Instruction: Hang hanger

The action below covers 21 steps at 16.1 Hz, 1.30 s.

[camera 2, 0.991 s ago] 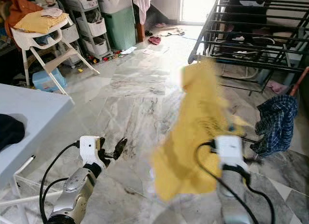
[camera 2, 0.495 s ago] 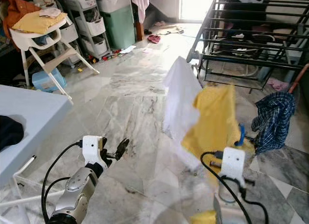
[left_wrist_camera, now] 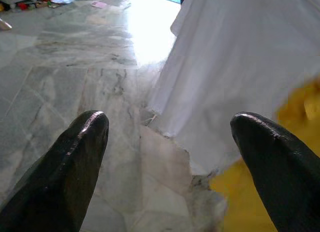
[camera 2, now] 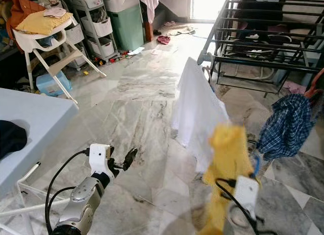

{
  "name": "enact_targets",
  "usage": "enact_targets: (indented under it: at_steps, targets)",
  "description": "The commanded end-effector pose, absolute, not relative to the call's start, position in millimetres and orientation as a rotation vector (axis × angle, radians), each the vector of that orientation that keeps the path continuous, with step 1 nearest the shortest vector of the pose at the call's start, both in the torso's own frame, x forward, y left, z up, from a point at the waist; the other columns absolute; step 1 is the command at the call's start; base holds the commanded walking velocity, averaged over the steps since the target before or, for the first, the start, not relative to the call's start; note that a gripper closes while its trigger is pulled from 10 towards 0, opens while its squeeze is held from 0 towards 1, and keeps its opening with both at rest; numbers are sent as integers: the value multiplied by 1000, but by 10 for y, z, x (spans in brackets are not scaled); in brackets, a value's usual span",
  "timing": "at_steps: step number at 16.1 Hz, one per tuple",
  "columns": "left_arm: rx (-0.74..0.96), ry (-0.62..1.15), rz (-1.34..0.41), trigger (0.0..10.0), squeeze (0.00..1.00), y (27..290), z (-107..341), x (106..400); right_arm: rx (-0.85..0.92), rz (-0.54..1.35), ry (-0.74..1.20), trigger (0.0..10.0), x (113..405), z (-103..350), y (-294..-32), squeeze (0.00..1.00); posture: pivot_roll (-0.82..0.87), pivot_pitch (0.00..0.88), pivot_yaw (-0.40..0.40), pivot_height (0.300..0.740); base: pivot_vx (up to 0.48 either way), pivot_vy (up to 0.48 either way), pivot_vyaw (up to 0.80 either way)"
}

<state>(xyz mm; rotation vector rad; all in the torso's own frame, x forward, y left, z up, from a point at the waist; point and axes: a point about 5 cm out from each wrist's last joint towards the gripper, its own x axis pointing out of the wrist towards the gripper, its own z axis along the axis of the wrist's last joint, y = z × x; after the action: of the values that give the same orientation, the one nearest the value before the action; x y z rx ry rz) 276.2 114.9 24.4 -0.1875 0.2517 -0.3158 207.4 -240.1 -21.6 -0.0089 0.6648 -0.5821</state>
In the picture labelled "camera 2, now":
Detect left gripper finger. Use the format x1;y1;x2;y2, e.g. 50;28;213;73
124;147;138;171

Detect yellow garment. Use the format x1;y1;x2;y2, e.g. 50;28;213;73
197;124;255;235

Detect dark navy trousers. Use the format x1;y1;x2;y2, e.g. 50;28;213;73
0;120;28;160

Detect blue plastic hanger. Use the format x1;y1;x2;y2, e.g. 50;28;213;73
252;153;262;178

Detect red plastic hanger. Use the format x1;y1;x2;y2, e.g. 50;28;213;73
306;68;324;100

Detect white garment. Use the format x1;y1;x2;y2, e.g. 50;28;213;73
171;57;230;173

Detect white folding table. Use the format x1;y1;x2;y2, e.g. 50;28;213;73
0;88;79;235

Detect colourful toy train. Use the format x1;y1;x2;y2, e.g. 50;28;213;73
94;52;131;64

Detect light blue plastic tub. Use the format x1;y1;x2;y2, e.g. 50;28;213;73
36;72;72;97

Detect white paper sheet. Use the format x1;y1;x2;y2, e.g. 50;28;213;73
128;47;145;56

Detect green plastic bin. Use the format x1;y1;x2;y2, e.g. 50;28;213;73
106;5;145;52

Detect grey cart white drawers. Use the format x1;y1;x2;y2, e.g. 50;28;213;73
68;0;116;61

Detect beige floor mat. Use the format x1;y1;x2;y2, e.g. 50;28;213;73
165;25;195;36

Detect beige baby high chair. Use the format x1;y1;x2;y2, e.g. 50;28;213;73
13;10;107;105

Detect pink hanging garment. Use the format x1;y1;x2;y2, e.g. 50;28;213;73
139;0;160;24

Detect blue plaid shirt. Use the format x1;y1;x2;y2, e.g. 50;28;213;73
257;93;315;161

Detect yellow folded cloth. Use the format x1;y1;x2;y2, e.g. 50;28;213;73
16;11;72;36

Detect black metal drying rack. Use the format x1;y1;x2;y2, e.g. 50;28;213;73
197;0;324;99

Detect pink floor cloth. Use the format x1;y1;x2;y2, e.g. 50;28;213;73
282;81;307;95

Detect rust orange jacket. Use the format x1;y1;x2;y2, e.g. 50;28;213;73
3;0;45;41

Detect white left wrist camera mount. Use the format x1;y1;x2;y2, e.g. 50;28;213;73
89;143;112;178

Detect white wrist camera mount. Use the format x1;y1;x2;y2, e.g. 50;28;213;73
233;175;260;213
89;143;112;178

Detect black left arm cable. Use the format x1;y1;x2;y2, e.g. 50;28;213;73
45;149;91;235

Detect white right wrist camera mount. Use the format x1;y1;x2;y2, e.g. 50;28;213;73
233;175;260;213

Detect brown wooden post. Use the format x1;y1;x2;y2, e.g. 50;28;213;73
144;21;153;42

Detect white tubular frame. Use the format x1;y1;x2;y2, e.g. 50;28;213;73
243;32;297;61

